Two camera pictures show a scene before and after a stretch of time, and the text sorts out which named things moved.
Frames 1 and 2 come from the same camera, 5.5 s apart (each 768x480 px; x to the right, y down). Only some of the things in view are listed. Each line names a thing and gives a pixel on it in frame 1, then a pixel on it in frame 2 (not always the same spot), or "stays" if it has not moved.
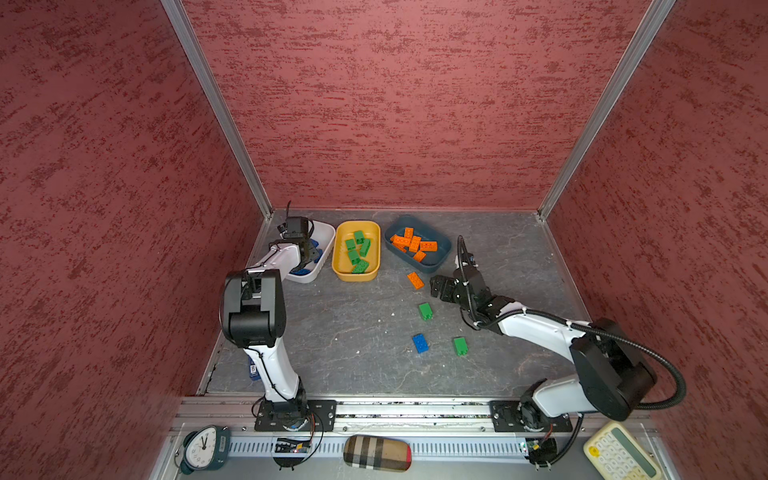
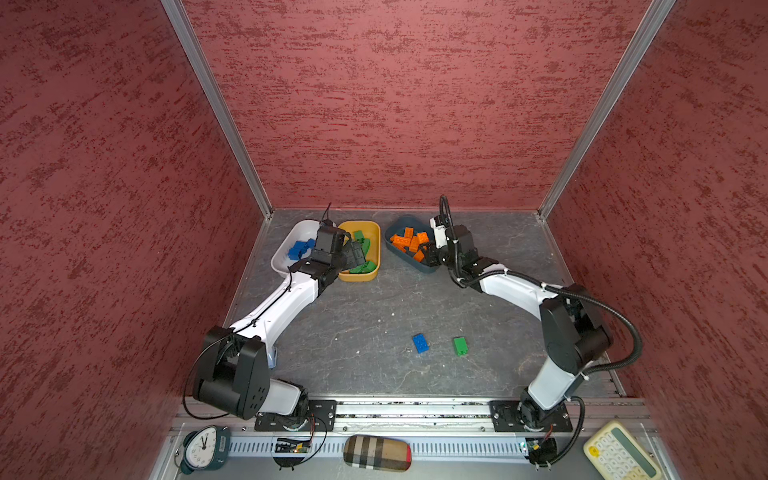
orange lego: [414, 245] stays
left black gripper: [312, 253] → [350, 258]
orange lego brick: [402, 242] stays
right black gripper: [447, 283] → [430, 253]
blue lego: [421, 344] stays
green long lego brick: [365, 243] stays
